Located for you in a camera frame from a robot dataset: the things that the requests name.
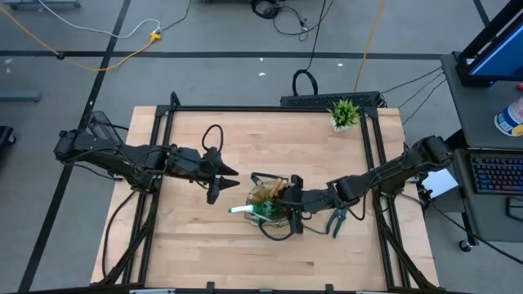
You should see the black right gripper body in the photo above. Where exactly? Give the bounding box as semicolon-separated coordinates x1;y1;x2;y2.
290;174;340;235

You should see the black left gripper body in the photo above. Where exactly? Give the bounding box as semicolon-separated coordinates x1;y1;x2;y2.
167;146;221;205

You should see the green spray bottle white nozzle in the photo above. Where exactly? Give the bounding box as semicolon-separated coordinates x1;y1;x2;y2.
227;202;283;220

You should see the cream and green canvas bag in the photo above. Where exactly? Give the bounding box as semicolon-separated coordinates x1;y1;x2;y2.
244;171;306;242

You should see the artificial plant white pot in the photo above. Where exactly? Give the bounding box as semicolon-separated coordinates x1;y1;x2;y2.
326;99;361;132

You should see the black perforated power box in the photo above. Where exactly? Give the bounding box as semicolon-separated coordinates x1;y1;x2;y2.
279;91;384;109

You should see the black mesh tray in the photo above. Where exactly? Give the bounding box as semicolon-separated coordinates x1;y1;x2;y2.
85;110;123;142

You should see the white paper sheet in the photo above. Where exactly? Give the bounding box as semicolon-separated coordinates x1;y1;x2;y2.
421;167;460;199

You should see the black desk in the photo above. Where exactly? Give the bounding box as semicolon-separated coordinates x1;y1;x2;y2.
440;52;523;244

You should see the backlit keyboard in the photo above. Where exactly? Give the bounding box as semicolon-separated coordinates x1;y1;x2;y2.
470;156;523;195

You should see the grey cart base bar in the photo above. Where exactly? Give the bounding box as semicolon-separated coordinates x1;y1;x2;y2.
0;92;42;103
3;0;81;10

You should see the black chair base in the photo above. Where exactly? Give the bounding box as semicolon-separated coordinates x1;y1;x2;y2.
0;125;17;148

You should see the white and blue canister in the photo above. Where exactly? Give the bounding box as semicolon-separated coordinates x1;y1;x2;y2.
493;96;523;138

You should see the computer monitor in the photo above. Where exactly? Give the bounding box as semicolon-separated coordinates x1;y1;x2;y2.
455;0;523;87

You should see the green pruning shears black strap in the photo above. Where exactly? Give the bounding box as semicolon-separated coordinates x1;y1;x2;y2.
304;206;348;239

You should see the black aluminium table frame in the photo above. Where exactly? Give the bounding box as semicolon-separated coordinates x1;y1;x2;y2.
90;91;440;294

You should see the black looped cable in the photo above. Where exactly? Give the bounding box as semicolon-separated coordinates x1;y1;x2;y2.
291;0;328;97

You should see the yellow extension cable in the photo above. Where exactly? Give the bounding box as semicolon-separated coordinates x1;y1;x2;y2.
353;0;387;93
0;6;163;74

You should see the black cable bundle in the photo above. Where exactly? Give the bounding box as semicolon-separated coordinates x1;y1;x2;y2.
248;0;336;42

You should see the white cable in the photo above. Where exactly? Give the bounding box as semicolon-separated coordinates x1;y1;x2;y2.
38;0;161;40

